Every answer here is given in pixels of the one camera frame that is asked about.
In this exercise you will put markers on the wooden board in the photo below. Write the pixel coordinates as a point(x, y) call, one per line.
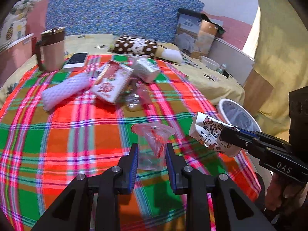
point(258, 89)

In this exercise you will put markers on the printed quilt package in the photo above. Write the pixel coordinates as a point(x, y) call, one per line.
point(185, 33)

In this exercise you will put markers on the white trash bin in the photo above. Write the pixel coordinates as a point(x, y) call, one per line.
point(225, 101)

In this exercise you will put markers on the black face mask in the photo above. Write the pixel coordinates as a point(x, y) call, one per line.
point(227, 73)

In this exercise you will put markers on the blue floral headboard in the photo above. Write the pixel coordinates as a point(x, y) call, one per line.
point(115, 9)

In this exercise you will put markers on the pink storage box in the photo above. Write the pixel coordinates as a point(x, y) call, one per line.
point(14, 57)

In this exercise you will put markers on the small white carton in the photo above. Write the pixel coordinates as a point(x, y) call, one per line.
point(144, 68)

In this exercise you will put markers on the brown and pink mug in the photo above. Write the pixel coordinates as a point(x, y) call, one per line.
point(53, 55)

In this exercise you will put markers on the yellow curtain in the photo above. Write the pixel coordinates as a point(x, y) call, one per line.
point(284, 41)

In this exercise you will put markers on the spotted cloth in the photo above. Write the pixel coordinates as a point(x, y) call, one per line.
point(190, 61)

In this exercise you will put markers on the white cabinet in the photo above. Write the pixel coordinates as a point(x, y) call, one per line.
point(233, 55)

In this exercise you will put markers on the patterned paper cup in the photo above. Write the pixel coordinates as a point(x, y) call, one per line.
point(207, 130)

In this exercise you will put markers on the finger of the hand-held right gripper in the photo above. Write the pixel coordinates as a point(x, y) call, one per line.
point(250, 132)
point(233, 137)

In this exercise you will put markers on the white smartphone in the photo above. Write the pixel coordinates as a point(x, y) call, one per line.
point(77, 59)

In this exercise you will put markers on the clear plastic bin liner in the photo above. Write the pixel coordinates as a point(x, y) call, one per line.
point(238, 115)

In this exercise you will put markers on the pineapple print quilt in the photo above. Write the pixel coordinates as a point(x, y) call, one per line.
point(12, 31)

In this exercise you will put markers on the plaid tablecloth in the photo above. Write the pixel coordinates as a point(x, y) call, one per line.
point(48, 137)

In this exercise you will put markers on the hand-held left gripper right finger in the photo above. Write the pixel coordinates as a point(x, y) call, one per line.
point(170, 168)

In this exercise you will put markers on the white bowl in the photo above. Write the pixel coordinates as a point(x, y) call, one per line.
point(210, 63)

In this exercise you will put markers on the crushed clear plastic bottle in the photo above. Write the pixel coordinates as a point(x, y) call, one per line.
point(133, 102)

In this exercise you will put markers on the person's right hand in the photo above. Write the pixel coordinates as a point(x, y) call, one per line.
point(279, 192)

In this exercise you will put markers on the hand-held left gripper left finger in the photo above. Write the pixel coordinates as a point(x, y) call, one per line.
point(133, 170)

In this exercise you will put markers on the large printed carton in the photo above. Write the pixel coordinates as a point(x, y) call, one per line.
point(110, 81)

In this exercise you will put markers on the yellow printed bedsheet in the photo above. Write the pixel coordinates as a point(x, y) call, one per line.
point(211, 84)

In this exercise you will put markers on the brown polka dot pillow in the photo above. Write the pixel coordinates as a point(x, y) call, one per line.
point(130, 45)

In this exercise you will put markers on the small green bottle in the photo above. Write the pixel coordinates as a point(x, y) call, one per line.
point(221, 68)

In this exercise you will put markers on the long white foam net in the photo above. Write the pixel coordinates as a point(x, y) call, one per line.
point(65, 91)

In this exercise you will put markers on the clear plastic cup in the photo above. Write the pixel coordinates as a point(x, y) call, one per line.
point(151, 134)

